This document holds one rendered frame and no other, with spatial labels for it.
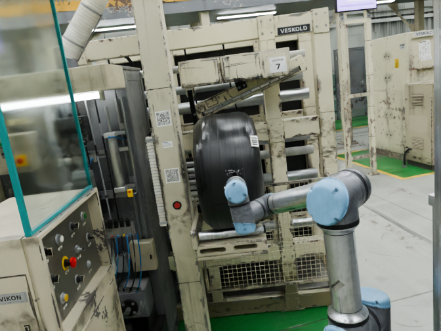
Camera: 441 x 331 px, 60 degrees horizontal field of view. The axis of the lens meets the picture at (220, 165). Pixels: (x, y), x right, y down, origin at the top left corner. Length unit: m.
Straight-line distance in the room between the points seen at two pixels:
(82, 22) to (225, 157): 1.10
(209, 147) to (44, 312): 0.92
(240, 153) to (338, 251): 0.78
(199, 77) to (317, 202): 1.27
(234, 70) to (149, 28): 0.52
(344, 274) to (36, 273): 0.92
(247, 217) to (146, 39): 1.01
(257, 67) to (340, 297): 1.35
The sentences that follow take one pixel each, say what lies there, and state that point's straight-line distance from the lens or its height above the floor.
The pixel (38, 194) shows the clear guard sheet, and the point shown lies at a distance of 1.39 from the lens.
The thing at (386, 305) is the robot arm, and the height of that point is 0.93.
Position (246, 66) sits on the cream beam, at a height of 1.71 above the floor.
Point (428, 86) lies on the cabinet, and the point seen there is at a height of 1.21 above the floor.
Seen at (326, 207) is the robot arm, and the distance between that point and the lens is 1.05.
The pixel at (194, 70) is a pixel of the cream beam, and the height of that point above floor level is 1.72.
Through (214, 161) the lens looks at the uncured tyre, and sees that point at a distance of 1.73.
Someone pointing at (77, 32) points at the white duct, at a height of 2.00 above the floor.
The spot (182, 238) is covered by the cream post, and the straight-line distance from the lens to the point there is 2.07.
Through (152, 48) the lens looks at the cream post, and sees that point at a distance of 1.92.
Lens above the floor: 1.66
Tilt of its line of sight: 12 degrees down
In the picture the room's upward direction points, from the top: 7 degrees counter-clockwise
